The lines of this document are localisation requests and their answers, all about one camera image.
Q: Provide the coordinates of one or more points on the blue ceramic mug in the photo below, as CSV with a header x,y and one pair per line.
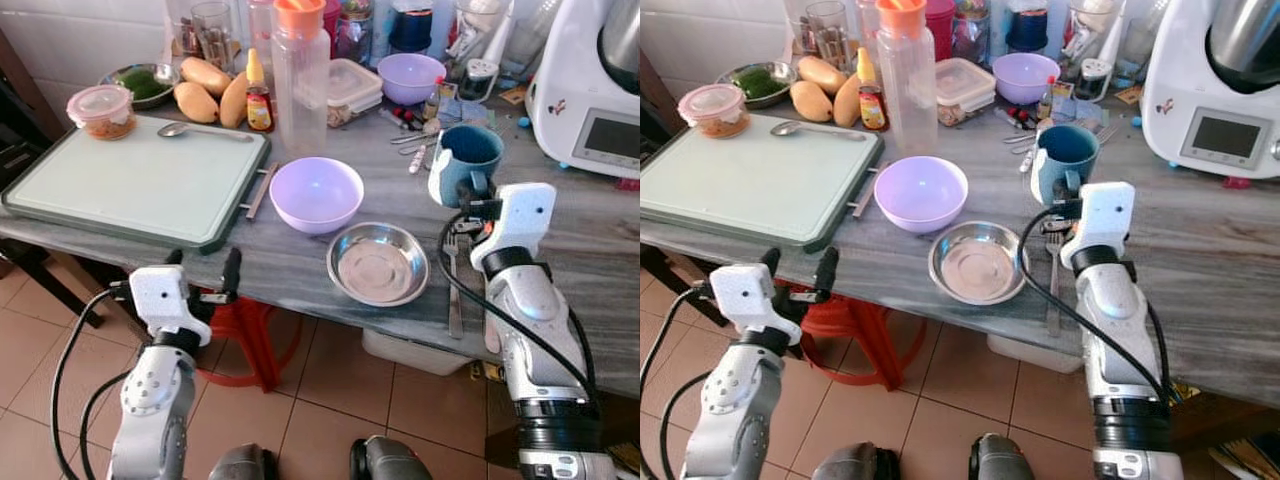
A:
x,y
480,150
1075,150

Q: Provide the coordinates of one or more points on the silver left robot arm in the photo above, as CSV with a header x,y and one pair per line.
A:
x,y
150,400
735,400

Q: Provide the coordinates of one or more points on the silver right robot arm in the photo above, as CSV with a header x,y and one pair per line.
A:
x,y
1125,340
535,340

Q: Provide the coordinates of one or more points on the red plastic stool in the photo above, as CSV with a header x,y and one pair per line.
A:
x,y
255,335
860,330

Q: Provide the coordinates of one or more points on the pale green serving tray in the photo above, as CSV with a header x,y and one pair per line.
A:
x,y
760,185
140,185

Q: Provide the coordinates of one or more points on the small red capped bottle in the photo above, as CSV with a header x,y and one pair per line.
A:
x,y
435,100
1048,100

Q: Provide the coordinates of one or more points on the steel fork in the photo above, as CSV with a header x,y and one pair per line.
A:
x,y
455,300
1053,300

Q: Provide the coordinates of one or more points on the shallow steel plate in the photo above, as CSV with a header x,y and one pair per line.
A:
x,y
978,265
378,265

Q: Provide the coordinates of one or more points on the small purple plastic bowl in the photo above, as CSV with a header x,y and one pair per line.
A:
x,y
1026,78
411,78

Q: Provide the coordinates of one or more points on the large purple plastic bowl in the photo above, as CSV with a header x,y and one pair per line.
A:
x,y
920,195
316,195

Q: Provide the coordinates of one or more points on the white kitchen cooking machine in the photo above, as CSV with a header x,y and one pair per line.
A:
x,y
570,100
1190,90

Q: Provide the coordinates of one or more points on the steel spoon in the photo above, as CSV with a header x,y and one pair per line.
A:
x,y
175,129
785,128

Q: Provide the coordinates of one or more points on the clear square lidded container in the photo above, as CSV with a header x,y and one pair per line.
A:
x,y
965,88
355,88

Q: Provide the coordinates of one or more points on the white plastic storage box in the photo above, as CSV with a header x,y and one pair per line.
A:
x,y
1035,355
415,352

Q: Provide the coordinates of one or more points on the yellow mango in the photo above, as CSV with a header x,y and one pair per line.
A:
x,y
206,75
846,102
195,102
234,102
810,101
822,74

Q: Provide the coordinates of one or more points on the pink lidded food container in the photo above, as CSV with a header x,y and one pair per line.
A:
x,y
714,110
102,112

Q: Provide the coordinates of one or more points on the dark blue jar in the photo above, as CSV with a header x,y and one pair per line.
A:
x,y
410,28
1026,28

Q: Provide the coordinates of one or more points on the yellow capped sauce bottle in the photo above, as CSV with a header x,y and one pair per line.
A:
x,y
872,105
259,105

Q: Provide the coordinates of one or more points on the steel bowl with greens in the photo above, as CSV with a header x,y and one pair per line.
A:
x,y
142,84
757,82

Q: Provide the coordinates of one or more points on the clear glass jar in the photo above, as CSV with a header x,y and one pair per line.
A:
x,y
355,32
971,32

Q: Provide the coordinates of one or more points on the clear bottle orange lid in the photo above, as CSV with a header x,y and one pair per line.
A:
x,y
908,90
300,90

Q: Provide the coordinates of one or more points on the dark wooden chair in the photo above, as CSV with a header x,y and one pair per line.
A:
x,y
20,130

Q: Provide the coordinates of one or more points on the clear glass jug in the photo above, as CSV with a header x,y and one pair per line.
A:
x,y
828,35
212,35

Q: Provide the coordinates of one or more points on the grey right robot foot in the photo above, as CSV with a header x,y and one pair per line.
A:
x,y
1005,458
390,460

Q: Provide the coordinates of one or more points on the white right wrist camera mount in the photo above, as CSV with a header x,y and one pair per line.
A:
x,y
520,220
1100,215

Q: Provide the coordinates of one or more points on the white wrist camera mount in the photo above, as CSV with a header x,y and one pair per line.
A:
x,y
1100,215
520,220
165,295
750,295

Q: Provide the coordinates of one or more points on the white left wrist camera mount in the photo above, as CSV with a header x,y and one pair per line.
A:
x,y
165,295
750,295

